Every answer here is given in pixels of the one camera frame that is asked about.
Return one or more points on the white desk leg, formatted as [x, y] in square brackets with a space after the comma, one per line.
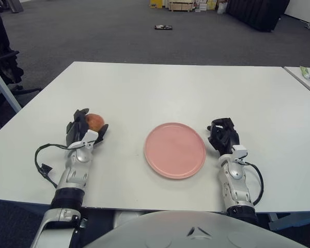
[5, 90]

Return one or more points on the green white tube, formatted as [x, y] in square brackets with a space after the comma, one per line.
[304, 72]

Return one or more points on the stacked white cartons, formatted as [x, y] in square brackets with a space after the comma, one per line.
[205, 5]

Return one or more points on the black flat tray with items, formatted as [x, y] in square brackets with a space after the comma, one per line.
[163, 27]

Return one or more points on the grey table frame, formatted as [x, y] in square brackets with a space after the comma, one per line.
[292, 222]

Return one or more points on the black office chair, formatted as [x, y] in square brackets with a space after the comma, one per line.
[2, 59]

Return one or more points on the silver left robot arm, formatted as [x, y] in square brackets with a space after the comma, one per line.
[75, 175]

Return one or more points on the yellow box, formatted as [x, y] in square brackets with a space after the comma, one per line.
[156, 3]

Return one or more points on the black curtain partition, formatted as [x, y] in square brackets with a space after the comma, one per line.
[258, 14]

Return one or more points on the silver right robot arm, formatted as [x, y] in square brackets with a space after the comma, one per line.
[233, 186]

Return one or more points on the red yellow apple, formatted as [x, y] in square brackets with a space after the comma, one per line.
[96, 121]

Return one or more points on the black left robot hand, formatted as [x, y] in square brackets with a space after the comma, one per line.
[75, 129]

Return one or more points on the grey cabinet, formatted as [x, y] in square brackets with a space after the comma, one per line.
[16, 5]

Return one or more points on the white wrist module box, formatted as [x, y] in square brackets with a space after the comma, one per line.
[90, 137]
[239, 152]

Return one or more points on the white right wrist module box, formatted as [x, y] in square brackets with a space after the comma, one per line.
[239, 152]

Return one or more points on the pink round plate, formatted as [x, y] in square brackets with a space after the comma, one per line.
[175, 151]

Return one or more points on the white left wrist module box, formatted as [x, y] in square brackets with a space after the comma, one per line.
[90, 137]

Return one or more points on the wooden crate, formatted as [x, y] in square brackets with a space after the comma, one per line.
[182, 5]

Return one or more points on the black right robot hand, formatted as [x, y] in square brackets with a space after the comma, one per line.
[226, 137]

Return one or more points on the grey robot torso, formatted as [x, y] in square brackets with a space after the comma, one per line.
[196, 232]

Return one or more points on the white plastic bag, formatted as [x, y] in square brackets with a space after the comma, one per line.
[221, 7]

